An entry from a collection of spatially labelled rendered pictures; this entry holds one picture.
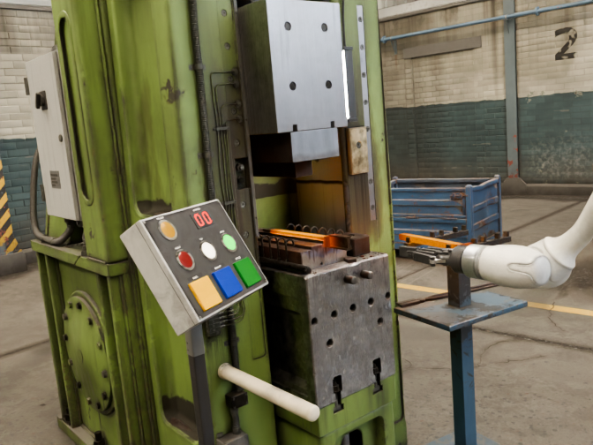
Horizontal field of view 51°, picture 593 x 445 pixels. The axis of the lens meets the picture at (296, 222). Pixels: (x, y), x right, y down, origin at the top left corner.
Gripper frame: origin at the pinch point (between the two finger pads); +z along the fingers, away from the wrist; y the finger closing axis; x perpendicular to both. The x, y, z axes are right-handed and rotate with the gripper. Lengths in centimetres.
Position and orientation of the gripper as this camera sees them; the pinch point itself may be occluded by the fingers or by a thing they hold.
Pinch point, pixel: (409, 252)
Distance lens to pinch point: 181.8
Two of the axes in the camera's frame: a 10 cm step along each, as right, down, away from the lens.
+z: -6.3, -0.7, 7.7
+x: -0.9, -9.8, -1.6
